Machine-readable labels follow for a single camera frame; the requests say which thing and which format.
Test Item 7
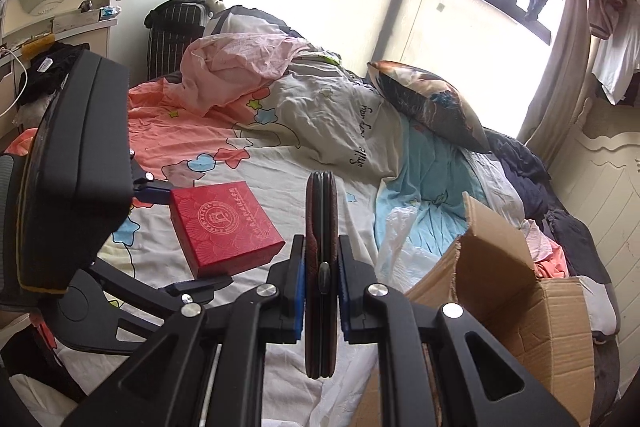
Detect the printed duvet cover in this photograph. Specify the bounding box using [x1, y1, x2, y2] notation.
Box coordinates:
[20, 32, 501, 427]

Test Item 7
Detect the black cloth with tag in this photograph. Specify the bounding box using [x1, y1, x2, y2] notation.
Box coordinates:
[20, 42, 91, 108]

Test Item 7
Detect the long white box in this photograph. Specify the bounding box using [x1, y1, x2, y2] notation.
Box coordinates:
[52, 11, 108, 32]

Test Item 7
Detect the white headboard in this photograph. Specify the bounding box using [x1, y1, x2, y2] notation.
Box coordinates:
[547, 97, 640, 427]

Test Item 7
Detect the brown leather wallet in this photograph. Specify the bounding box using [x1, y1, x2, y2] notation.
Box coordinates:
[304, 171, 340, 380]

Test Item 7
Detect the pink garment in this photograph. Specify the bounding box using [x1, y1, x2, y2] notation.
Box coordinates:
[520, 218, 568, 279]

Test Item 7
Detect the white plastic bag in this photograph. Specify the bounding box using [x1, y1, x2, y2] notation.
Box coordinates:
[375, 202, 466, 280]

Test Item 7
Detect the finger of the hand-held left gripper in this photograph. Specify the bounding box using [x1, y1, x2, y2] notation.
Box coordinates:
[91, 256, 234, 309]
[129, 149, 174, 205]

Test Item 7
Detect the white hanging shirt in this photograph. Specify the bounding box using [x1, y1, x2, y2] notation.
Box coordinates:
[590, 19, 640, 105]

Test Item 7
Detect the grey white cloth bundle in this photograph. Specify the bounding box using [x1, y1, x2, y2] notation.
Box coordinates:
[202, 4, 296, 45]

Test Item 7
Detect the beige curtain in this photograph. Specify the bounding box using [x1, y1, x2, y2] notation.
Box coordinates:
[517, 0, 601, 148]

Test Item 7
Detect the dark grey bed sheet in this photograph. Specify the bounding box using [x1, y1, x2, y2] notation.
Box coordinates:
[592, 332, 627, 427]

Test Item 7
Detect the red box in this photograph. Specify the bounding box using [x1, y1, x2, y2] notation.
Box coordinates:
[169, 180, 286, 279]

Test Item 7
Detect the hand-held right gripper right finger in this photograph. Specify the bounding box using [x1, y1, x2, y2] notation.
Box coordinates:
[337, 234, 583, 427]

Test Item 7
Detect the black striped suitcase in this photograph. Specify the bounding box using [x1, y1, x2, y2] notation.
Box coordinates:
[145, 0, 211, 80]

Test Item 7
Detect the pink sheet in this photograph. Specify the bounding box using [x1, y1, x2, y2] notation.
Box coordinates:
[180, 33, 321, 118]

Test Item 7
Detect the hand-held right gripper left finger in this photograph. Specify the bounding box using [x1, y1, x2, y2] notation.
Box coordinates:
[62, 234, 307, 427]

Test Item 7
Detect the cardboard box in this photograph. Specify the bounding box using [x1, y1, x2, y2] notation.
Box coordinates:
[350, 192, 596, 427]

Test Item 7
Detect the printed pillow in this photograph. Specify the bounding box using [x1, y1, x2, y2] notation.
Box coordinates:
[366, 60, 493, 155]

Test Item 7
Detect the white cable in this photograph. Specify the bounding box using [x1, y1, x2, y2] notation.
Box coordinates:
[0, 47, 29, 118]

